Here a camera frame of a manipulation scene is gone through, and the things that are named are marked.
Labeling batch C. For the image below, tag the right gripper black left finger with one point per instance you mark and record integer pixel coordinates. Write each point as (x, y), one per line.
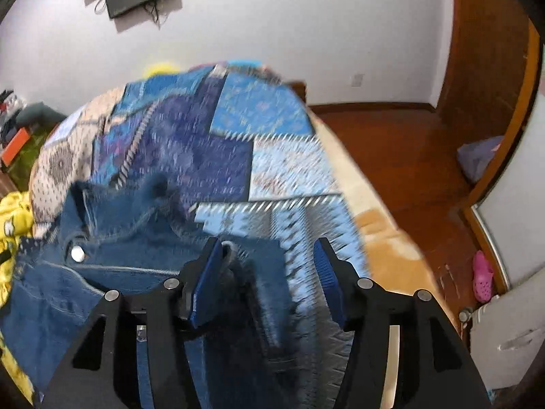
(131, 350)

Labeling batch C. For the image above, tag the blue denim jacket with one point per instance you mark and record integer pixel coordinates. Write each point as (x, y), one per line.
(132, 240)

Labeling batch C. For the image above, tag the pink croc shoe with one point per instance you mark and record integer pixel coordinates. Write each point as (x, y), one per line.
(482, 278)

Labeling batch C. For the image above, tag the beige plush blanket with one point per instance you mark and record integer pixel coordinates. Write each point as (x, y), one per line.
(393, 256)

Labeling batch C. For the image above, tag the yellow cartoon blanket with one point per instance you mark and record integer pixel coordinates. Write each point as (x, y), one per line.
(16, 221)

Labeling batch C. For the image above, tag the purple cloth bag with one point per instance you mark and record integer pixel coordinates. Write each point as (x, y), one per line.
(475, 157)

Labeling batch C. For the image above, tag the orange box on pile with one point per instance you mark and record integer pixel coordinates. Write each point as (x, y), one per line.
(13, 147)

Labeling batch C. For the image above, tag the blue patchwork bedspread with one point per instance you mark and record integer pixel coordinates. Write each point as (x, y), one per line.
(237, 147)

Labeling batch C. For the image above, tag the dark green cushion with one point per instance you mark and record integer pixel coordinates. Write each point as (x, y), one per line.
(38, 114)

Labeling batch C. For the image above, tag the wooden wardrobe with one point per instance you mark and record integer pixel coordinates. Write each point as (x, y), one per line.
(485, 70)

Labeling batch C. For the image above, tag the white wall socket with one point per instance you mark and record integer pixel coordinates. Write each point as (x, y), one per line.
(357, 80)

